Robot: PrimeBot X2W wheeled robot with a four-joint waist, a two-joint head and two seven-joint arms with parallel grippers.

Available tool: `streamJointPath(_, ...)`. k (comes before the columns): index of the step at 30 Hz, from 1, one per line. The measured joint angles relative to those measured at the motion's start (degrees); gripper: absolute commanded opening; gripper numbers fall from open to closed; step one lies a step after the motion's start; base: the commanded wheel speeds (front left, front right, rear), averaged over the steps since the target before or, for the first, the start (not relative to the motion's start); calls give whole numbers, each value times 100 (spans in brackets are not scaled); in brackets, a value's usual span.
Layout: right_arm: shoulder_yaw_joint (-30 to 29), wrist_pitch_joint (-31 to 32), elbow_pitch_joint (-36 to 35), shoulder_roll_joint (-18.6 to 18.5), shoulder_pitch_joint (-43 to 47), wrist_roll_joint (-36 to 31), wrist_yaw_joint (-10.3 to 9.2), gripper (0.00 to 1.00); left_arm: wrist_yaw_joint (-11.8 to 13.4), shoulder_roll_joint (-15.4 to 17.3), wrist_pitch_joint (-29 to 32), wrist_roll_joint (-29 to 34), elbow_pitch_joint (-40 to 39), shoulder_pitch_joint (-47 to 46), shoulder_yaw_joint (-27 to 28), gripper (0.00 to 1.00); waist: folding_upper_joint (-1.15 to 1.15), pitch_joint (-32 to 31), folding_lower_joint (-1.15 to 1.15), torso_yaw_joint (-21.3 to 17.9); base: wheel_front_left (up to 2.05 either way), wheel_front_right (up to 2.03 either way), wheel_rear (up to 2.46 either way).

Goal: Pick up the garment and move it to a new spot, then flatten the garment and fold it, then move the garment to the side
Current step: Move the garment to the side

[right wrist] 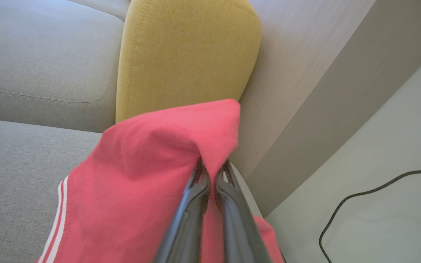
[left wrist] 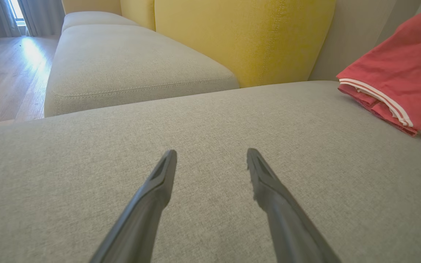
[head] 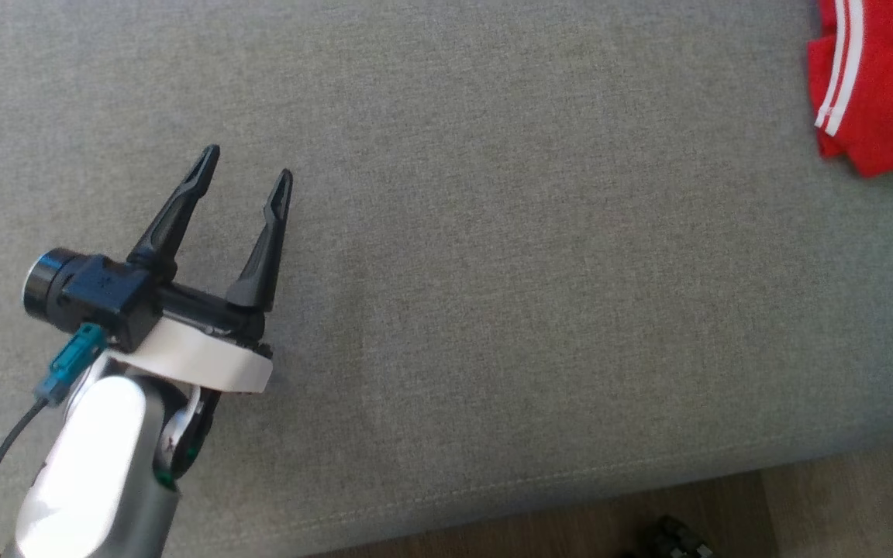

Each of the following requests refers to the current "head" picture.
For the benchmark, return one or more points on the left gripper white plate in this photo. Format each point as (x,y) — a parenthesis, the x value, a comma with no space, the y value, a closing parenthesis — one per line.
(198,360)

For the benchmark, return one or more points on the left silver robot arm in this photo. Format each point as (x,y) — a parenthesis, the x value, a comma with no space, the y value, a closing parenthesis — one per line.
(90,465)

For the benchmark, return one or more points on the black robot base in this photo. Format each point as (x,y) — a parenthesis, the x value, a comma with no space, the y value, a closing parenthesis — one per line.
(675,541)

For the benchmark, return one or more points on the grey sofa seat cushion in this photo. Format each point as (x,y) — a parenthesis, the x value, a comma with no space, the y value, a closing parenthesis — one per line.
(493,232)

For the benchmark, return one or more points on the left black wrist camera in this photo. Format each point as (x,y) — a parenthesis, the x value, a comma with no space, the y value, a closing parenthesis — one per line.
(105,298)

